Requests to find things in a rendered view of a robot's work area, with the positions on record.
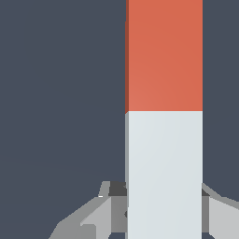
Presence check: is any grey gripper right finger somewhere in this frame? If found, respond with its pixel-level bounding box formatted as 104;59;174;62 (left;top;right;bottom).
201;182;239;239

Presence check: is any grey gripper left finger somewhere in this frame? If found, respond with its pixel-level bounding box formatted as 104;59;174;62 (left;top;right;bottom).
49;180;129;239

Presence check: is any orange and white peg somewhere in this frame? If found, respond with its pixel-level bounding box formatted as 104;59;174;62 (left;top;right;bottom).
124;0;204;239

